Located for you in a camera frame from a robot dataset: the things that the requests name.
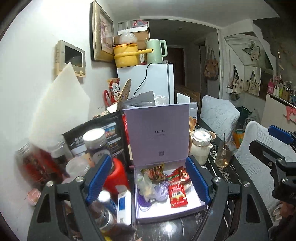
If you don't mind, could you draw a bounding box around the red white snack packet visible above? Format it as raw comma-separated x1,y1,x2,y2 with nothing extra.
168,174,188,208

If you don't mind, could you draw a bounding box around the purple tassel sachet pouch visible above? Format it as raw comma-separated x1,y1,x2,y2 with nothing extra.
137,181,169,211

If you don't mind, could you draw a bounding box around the hanging tote bag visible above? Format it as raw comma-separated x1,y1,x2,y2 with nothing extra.
204,47,219,81

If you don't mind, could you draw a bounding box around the red berries glass jar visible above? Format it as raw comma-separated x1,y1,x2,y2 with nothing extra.
15,138,59,189

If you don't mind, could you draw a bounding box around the white small carton box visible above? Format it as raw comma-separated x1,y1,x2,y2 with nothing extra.
176,93,198,118

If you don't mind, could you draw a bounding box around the black printed pouch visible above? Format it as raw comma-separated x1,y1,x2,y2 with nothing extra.
63,111,132,167

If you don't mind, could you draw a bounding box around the lavender gift box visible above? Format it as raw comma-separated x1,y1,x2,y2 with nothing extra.
123,104,206,223

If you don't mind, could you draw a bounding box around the blue white medicine box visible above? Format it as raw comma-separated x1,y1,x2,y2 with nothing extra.
115,185,132,226

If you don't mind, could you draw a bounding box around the grey leaf pattern chair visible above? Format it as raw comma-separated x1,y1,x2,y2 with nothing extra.
235,121,295,210

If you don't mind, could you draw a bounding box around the red gold cartoon snack packet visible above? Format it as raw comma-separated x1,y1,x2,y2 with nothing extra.
173,166,191,185

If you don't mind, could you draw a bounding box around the yellow pot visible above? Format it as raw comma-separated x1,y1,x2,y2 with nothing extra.
113,43,154,68

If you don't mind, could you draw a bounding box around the green electric kettle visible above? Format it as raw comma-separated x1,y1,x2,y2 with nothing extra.
146,39,168,64

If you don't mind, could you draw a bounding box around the white mini fridge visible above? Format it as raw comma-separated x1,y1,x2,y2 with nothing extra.
117,63,175,104

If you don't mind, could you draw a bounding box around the red plastic container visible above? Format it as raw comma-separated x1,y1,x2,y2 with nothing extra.
103,158,130,195

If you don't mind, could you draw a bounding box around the spice jar silver lid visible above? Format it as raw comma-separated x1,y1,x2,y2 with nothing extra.
82,128,112,164

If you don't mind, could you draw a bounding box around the gold framed picture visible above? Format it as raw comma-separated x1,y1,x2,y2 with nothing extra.
89,1,114,63

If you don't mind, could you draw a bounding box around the glass cup with spoon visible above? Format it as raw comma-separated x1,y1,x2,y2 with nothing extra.
215,133,236,168

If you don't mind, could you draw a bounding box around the wall intercom panel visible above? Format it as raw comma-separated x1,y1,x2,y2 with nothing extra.
55,40,86,77

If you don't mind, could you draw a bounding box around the small clear zip bag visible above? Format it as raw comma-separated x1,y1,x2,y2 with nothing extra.
137,174,155,201

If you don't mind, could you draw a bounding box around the white foam board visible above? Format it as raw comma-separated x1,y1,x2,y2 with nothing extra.
29,63,90,149

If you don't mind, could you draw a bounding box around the cream ceramic jar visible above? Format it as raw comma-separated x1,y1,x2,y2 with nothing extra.
189,128,213,166

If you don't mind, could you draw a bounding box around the brown gold snack packet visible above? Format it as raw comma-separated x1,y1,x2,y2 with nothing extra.
140,163,166,182

